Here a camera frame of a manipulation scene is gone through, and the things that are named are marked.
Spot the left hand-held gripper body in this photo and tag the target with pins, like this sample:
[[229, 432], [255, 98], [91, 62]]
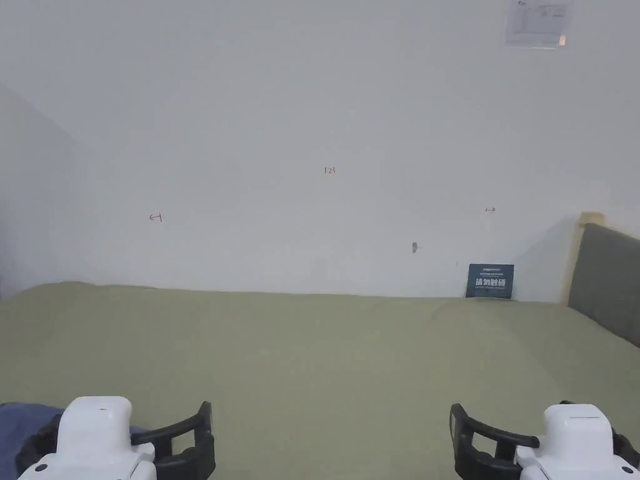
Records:
[[92, 440]]

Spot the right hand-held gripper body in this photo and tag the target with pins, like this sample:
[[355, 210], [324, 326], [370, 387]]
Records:
[[575, 445]]

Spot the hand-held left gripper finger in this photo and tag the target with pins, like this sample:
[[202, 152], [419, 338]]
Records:
[[192, 440], [37, 442]]

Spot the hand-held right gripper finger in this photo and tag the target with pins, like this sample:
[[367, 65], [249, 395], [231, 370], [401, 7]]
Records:
[[480, 450], [627, 447]]

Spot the dark blue garment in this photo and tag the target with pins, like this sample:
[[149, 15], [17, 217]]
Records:
[[20, 425]]

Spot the bed with pale green sheet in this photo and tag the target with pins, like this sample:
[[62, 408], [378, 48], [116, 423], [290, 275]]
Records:
[[320, 360]]

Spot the dark blue sign card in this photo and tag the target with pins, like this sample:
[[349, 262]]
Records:
[[490, 281]]

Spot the white paper notice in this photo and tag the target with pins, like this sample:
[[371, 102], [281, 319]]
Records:
[[537, 22]]

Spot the grey padded headboard, wooden frame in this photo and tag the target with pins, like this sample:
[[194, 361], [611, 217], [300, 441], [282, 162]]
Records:
[[607, 280]]

